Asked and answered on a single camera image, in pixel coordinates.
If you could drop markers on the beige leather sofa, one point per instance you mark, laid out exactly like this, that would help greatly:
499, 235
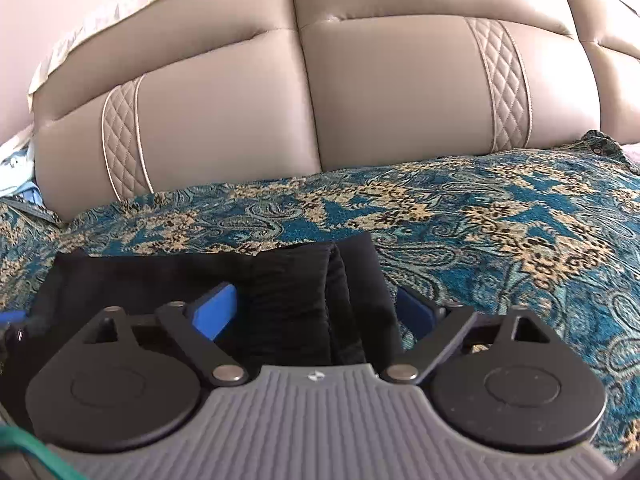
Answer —
187, 92

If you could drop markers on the black pants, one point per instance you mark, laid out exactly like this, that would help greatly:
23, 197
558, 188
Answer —
302, 305

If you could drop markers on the pale pink cushion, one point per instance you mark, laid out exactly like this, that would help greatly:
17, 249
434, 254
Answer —
632, 152

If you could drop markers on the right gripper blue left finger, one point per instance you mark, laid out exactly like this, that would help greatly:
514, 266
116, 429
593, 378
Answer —
211, 314

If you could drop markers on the light blue cloth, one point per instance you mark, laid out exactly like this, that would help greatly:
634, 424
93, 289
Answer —
19, 188

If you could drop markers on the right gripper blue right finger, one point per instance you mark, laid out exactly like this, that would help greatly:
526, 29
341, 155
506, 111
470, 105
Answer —
419, 314

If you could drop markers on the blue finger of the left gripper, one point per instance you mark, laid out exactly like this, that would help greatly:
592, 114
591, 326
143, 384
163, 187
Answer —
8, 318

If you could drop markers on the teal paisley sofa throw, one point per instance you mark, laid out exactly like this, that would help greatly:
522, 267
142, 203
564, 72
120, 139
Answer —
555, 231

